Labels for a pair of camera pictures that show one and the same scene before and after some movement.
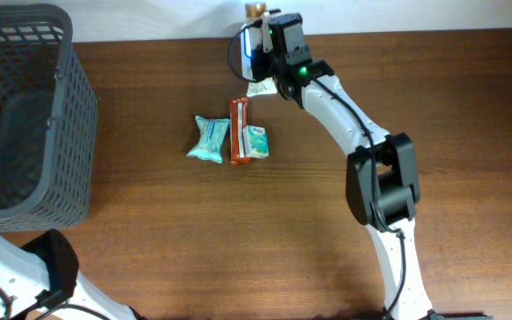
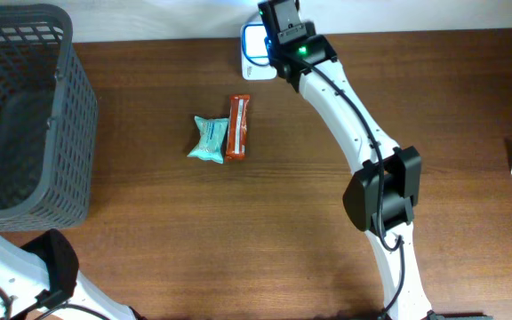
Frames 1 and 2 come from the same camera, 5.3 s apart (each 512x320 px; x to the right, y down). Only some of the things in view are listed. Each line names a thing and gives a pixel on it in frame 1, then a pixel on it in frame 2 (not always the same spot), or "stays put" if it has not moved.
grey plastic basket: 34,119 stays put
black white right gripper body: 273,60 -> 275,46
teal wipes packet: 212,133 stays put
